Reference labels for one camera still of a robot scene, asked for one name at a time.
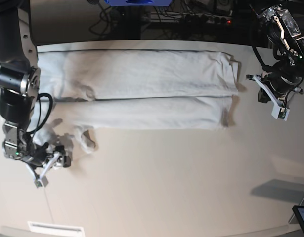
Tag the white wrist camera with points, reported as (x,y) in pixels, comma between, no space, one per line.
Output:
(41,182)
(280,112)

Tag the black power strip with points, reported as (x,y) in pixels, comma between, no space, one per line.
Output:
(207,19)

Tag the gripper body with bracket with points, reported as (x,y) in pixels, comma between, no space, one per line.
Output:
(40,161)
(284,80)

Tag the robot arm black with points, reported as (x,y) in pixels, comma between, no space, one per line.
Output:
(24,109)
(282,31)

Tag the white T-shirt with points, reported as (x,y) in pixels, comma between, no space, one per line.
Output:
(136,89)

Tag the blue box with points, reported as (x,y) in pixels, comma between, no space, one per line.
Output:
(138,2)

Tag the white label strip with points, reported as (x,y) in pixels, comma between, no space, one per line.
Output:
(54,229)

